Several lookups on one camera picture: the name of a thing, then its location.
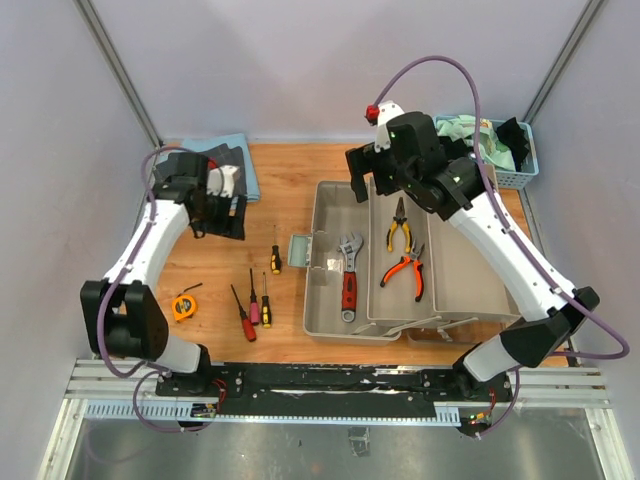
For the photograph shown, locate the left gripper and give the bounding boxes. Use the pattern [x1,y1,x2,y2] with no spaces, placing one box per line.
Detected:
[194,188,247,240]

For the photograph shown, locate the short yellow black screwdriver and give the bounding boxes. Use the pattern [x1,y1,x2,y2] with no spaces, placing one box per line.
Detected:
[270,226,282,275]

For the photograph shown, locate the yellow handled pliers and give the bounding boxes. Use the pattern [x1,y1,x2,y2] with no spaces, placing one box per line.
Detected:
[384,196,413,254]

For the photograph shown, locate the red handled adjustable wrench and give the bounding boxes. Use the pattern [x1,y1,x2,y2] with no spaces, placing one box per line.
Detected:
[339,233,363,323]

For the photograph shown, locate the pink handled screwdriver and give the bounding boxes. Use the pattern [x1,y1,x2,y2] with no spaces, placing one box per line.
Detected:
[249,268,261,326]

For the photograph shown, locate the orange handled pliers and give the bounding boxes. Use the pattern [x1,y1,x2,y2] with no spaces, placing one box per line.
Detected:
[379,242,426,303]

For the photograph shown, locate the grey plastic tool box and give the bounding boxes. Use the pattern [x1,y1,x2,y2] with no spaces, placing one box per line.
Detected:
[288,180,520,346]

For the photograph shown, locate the long yellow black screwdriver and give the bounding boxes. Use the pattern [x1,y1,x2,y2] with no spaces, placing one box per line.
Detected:
[261,273,273,328]

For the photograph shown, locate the orange tape measure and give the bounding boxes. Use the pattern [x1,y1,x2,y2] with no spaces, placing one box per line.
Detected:
[171,282,203,323]

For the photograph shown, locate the red handled screwdriver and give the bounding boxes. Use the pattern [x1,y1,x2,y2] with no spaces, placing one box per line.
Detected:
[231,285,257,342]

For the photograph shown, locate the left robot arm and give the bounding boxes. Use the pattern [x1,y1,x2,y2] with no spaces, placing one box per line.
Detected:
[80,147,246,396]

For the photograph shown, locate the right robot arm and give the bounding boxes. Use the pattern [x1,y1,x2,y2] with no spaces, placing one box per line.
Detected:
[345,104,600,400]

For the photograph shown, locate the dark grey checked cloth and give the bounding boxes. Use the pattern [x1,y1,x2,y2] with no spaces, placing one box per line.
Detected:
[154,144,247,197]

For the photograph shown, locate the light blue folded cloth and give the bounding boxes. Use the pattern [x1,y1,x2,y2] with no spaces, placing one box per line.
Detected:
[181,133,261,203]

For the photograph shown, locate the green cloth in basket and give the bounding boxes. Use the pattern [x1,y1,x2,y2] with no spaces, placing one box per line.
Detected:
[435,115,516,172]

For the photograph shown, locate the blue plastic basket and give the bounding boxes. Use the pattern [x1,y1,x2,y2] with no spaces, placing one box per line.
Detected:
[434,115,539,190]

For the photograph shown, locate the black cloth in basket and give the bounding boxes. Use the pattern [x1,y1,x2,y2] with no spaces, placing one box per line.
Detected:
[439,117,532,174]

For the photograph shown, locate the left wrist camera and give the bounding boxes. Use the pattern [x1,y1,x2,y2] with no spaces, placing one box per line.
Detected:
[206,165,240,198]

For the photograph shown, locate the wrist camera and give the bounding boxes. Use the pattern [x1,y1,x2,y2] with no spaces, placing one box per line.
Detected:
[365,100,404,153]
[206,165,240,198]

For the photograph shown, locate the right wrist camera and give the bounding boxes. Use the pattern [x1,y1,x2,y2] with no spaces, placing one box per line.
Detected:
[365,100,404,153]

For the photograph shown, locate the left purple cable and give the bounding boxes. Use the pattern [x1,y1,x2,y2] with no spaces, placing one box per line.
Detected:
[95,145,221,464]

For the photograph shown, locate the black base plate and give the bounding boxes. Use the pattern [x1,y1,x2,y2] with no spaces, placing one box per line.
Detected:
[155,363,512,420]

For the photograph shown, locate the aluminium frame rail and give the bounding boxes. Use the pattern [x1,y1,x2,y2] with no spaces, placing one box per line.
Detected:
[38,360,634,479]

